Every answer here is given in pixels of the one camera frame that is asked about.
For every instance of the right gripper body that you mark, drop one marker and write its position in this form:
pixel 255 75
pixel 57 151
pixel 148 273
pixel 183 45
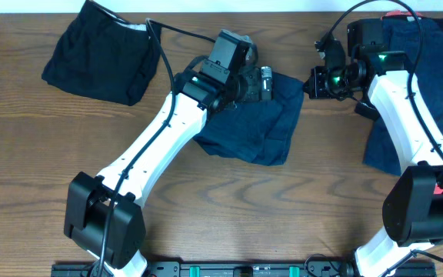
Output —
pixel 324 84

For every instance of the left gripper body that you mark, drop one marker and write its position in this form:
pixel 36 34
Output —
pixel 251 86

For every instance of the navy blue shorts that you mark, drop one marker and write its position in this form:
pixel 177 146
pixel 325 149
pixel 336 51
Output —
pixel 258 133
pixel 380 152

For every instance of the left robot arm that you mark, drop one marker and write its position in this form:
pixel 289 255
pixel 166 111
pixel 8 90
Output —
pixel 103 213

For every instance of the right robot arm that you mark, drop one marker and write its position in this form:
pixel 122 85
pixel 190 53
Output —
pixel 412 213

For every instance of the folded black shorts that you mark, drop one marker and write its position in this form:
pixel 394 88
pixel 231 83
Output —
pixel 103 56

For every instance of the red garment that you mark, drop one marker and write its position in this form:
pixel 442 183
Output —
pixel 400 31

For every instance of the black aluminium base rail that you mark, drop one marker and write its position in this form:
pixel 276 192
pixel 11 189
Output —
pixel 313 268

